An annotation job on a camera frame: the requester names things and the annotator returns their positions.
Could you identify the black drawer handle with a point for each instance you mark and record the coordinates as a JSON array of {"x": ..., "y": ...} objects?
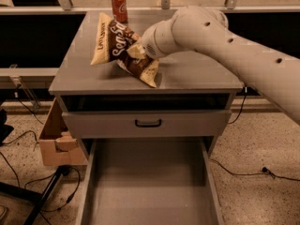
[{"x": 148, "y": 124}]

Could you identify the black tripod stand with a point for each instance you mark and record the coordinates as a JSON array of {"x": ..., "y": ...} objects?
[{"x": 35, "y": 198}]

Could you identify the brown chip bag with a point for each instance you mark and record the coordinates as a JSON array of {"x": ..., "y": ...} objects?
[{"x": 113, "y": 40}]

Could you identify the grey drawer cabinet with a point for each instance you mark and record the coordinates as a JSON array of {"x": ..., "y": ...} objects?
[{"x": 185, "y": 94}]

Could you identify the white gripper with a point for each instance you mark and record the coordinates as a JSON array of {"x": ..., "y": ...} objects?
[{"x": 149, "y": 45}]

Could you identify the cardboard box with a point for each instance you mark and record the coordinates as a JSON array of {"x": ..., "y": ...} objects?
[{"x": 57, "y": 146}]

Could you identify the grey top drawer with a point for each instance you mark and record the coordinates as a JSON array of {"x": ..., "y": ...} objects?
[{"x": 94, "y": 125}]

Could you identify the red soda can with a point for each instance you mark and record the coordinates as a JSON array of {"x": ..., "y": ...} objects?
[{"x": 119, "y": 10}]

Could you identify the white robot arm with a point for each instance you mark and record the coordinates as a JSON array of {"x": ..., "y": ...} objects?
[{"x": 274, "y": 74}]

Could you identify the grey open middle drawer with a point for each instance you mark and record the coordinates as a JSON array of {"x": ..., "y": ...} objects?
[{"x": 165, "y": 181}]

